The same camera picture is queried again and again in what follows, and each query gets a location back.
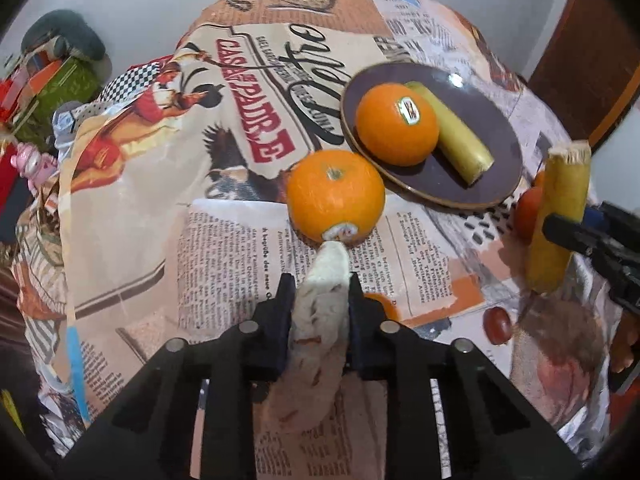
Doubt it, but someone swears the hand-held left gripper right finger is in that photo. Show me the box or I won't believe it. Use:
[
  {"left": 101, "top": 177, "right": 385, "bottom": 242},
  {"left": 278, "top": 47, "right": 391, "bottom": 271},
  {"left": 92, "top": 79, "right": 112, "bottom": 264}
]
[{"left": 347, "top": 272, "right": 587, "bottom": 480}]

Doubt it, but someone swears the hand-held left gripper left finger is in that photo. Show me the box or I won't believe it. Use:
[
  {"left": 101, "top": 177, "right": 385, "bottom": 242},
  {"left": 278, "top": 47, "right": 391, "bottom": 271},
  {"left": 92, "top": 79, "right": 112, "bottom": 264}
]
[{"left": 60, "top": 273, "right": 297, "bottom": 480}]

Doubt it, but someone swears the yellow banana piece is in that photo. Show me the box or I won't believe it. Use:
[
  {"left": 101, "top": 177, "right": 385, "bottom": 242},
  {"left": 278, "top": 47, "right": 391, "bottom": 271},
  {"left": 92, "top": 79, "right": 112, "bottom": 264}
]
[
  {"left": 524, "top": 141, "right": 592, "bottom": 294},
  {"left": 404, "top": 80, "right": 495, "bottom": 186}
]

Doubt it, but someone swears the peeled white banana piece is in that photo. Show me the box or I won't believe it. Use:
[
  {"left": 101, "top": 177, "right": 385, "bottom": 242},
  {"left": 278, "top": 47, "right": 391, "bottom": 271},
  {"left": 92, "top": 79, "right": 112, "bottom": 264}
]
[{"left": 256, "top": 240, "right": 351, "bottom": 435}]

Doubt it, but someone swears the dark brown plate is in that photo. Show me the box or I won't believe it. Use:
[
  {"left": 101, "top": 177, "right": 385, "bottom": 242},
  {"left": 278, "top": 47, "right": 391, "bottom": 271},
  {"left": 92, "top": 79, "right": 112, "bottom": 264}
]
[{"left": 340, "top": 62, "right": 524, "bottom": 210}]

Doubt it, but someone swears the orange with green stem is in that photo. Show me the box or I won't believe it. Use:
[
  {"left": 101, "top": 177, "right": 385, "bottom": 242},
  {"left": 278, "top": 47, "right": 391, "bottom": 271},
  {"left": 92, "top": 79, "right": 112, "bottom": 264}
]
[{"left": 286, "top": 149, "right": 386, "bottom": 246}]

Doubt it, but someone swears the orange with white sticker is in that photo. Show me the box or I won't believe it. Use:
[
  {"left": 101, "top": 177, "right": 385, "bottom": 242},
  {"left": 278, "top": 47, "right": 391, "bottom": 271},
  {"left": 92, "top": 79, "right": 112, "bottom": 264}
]
[{"left": 355, "top": 83, "right": 440, "bottom": 167}]

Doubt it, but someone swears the person's right hand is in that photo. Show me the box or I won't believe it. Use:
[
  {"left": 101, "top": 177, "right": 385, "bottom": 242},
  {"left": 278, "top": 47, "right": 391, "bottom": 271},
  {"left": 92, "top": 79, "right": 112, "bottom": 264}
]
[{"left": 609, "top": 316, "right": 640, "bottom": 376}]

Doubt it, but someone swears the red-orange tomato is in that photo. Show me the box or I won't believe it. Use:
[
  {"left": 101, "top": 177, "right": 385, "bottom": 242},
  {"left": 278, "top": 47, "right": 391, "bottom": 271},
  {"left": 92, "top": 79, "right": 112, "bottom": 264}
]
[{"left": 513, "top": 186, "right": 544, "bottom": 241}]

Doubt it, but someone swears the printed newspaper tablecloth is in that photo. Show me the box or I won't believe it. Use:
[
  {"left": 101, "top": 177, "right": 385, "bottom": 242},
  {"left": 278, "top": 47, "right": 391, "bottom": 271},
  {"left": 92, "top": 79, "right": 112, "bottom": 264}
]
[{"left": 12, "top": 0, "right": 626, "bottom": 480}]

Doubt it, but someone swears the brown wooden door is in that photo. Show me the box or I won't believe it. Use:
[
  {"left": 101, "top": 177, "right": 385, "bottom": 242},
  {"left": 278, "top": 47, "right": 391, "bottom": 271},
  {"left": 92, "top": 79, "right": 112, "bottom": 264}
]
[{"left": 527, "top": 0, "right": 640, "bottom": 143}]

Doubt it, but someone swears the pink toy figure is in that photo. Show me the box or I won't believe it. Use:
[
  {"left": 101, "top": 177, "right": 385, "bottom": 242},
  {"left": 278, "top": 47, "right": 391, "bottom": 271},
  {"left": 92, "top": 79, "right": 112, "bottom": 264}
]
[{"left": 15, "top": 141, "right": 60, "bottom": 186}]

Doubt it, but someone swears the green box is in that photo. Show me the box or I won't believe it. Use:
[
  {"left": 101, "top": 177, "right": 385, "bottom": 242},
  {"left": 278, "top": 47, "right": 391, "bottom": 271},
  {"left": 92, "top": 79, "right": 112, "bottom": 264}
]
[{"left": 15, "top": 55, "right": 101, "bottom": 126}]

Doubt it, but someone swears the grey cloth bundle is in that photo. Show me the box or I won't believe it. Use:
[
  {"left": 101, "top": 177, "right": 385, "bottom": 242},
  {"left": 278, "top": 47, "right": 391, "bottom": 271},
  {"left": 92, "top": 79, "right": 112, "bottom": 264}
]
[{"left": 21, "top": 9, "right": 107, "bottom": 63}]

